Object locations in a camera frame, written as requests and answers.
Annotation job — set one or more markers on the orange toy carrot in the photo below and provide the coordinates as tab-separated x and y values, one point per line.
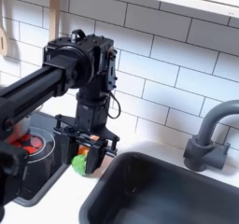
79	165

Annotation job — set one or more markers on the black toy stove top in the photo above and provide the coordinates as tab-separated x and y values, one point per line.
43	168

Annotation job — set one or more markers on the dark grey sink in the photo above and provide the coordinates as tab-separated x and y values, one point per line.
161	193

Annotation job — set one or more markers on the dark grey tap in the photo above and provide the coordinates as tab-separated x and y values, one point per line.
202	146

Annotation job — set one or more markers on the wooden slotted spatula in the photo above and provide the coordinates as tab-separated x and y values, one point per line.
3	50

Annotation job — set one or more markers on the wooden spoon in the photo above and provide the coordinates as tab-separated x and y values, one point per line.
54	13

